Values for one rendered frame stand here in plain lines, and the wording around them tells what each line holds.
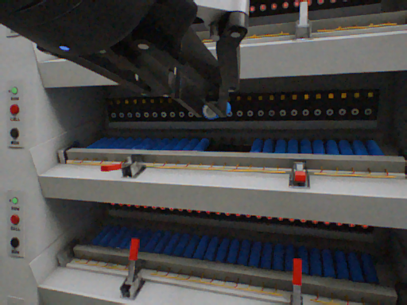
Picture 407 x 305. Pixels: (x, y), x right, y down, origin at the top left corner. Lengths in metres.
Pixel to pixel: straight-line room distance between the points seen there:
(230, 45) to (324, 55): 0.28
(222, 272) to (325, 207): 0.21
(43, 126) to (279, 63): 0.43
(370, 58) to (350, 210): 0.20
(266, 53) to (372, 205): 0.24
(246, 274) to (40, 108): 0.46
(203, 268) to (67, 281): 0.25
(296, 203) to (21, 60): 0.53
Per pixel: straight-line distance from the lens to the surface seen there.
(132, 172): 0.50
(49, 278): 0.67
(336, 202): 0.44
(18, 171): 0.64
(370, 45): 0.45
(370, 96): 0.59
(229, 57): 0.19
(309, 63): 0.44
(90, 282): 0.62
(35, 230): 0.63
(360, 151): 0.52
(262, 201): 0.44
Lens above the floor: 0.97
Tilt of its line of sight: 2 degrees down
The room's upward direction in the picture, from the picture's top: 1 degrees clockwise
